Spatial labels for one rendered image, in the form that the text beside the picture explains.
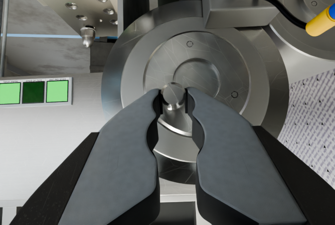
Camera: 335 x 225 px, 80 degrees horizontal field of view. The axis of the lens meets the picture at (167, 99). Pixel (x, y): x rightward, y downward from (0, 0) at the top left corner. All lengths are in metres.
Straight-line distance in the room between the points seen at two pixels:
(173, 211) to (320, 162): 0.39
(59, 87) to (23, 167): 0.21
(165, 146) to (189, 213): 0.47
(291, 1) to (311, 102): 0.17
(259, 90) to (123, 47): 0.11
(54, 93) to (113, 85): 0.41
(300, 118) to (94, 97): 0.43
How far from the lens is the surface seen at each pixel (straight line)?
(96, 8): 0.49
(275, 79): 0.18
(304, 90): 0.36
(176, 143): 0.15
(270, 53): 0.18
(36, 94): 0.59
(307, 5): 0.22
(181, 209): 0.61
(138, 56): 0.16
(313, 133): 0.35
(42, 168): 0.59
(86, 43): 0.56
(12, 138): 0.63
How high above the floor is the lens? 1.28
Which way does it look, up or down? 7 degrees down
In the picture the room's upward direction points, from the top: 178 degrees clockwise
